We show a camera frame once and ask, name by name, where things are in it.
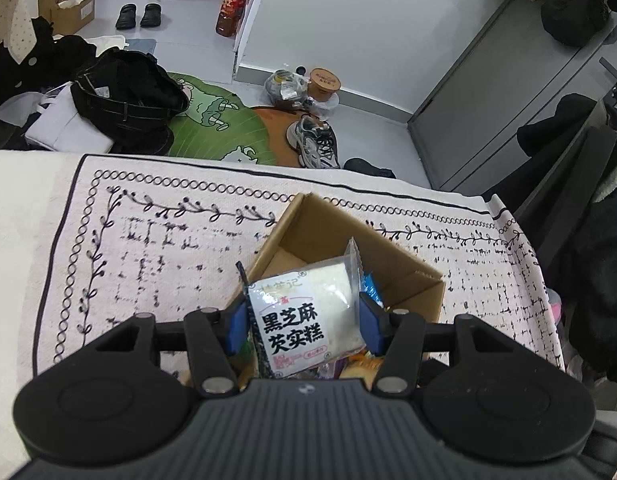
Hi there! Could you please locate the clear plastic rubbish bag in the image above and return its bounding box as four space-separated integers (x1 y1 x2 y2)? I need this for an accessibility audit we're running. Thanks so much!
264 67 309 111

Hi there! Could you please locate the dark chair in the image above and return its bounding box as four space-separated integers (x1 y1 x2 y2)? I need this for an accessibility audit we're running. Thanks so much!
481 97 616 226

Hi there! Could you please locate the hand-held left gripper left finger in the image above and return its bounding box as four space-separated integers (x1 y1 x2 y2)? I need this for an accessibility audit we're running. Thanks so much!
56 300 249 397

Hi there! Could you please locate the white tote bag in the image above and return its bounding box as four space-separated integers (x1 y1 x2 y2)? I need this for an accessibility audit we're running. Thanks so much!
26 82 114 153

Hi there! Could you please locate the red oil bottle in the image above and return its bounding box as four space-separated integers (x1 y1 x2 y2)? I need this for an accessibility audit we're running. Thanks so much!
216 0 246 37

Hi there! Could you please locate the white bed sheet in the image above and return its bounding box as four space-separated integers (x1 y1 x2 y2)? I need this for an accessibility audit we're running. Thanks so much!
0 150 84 476

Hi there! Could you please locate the white black-patterned blanket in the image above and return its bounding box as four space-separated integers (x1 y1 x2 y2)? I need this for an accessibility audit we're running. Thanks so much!
31 154 566 391

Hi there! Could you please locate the small blue snack packet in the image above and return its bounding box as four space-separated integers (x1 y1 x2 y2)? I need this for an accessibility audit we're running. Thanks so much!
358 270 386 308

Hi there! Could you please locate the cardboard box with tissue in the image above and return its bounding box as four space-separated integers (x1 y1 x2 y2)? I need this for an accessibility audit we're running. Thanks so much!
51 0 96 36

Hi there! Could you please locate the hanging black bag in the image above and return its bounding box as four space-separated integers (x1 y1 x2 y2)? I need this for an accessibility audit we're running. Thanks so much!
541 0 614 48

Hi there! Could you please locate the orange snack packet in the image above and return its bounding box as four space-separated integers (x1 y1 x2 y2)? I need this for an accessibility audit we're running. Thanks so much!
338 350 386 393

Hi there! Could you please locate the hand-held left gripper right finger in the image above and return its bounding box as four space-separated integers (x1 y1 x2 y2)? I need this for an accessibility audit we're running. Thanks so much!
359 292 559 395

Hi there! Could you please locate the grey running shoe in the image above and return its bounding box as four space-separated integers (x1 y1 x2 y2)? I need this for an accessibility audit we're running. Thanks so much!
287 115 341 170

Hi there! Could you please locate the black fleece pile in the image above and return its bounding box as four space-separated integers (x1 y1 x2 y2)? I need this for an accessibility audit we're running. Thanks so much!
515 92 617 386

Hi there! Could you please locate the black garment with white buttons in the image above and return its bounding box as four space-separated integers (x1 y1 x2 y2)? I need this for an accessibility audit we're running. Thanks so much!
0 15 96 111

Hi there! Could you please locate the black trousers pile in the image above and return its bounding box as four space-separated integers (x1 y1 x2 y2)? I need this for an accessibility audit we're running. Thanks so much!
70 50 189 153

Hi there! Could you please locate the green cartoon floor mat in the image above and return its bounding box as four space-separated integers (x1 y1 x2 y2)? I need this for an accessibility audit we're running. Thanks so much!
158 71 294 166

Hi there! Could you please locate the black sock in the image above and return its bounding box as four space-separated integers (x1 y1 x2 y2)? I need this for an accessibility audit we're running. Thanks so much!
344 157 396 179

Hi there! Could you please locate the white black-label snack packet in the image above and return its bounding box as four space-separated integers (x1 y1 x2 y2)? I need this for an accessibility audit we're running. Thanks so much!
236 237 369 381

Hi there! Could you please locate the brown round tub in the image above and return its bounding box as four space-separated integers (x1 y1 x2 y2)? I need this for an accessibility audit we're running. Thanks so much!
307 67 343 103

